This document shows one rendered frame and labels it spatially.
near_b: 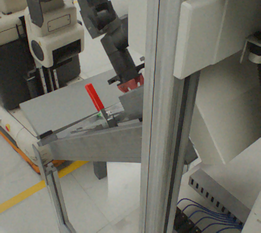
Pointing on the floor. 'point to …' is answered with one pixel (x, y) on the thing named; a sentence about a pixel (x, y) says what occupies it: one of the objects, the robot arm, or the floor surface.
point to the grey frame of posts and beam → (174, 75)
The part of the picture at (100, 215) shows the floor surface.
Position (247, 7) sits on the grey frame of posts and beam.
